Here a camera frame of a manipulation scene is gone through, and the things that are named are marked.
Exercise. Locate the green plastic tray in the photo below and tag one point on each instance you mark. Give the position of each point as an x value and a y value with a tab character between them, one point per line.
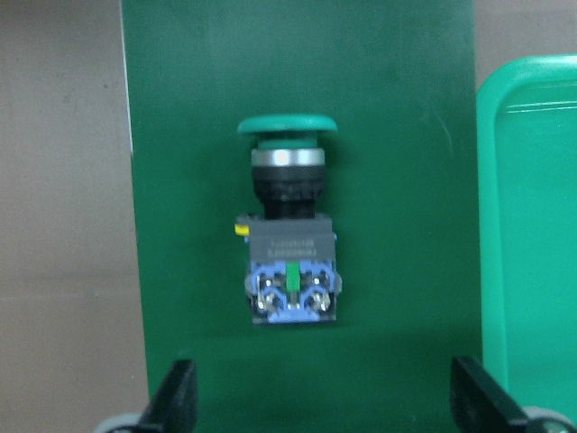
526	145

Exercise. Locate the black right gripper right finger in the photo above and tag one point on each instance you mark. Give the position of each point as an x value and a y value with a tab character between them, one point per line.
478	403

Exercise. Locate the green conveyor belt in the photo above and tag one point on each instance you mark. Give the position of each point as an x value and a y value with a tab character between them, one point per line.
398	79

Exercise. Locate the green push button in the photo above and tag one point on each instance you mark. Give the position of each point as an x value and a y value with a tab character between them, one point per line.
291	276

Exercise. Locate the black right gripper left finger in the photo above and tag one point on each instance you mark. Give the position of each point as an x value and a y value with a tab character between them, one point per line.
173	408

